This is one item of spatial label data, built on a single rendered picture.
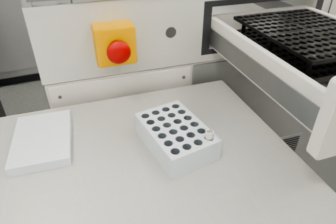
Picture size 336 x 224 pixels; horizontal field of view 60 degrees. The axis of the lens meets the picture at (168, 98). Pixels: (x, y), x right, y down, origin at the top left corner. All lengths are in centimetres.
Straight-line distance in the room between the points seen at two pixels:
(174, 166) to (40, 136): 22
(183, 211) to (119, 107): 26
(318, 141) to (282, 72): 11
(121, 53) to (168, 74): 16
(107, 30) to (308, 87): 32
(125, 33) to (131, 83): 13
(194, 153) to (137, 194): 9
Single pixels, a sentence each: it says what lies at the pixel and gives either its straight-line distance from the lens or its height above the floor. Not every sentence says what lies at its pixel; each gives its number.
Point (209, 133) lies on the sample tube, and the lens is 42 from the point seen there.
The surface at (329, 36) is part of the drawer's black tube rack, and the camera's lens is 56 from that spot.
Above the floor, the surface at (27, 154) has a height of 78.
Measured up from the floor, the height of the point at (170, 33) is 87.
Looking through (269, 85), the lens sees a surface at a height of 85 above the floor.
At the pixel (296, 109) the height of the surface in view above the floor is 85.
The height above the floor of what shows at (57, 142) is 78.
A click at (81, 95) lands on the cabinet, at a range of 61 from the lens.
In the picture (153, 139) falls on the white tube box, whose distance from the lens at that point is 43.
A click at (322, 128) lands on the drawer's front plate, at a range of 38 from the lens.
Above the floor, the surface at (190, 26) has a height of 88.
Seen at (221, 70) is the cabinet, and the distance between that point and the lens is 68.
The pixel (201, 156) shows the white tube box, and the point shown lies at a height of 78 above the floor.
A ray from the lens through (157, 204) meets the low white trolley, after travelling 40.
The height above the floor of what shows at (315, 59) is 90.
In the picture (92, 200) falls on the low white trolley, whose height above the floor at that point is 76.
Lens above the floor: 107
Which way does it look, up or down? 33 degrees down
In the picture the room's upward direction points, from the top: straight up
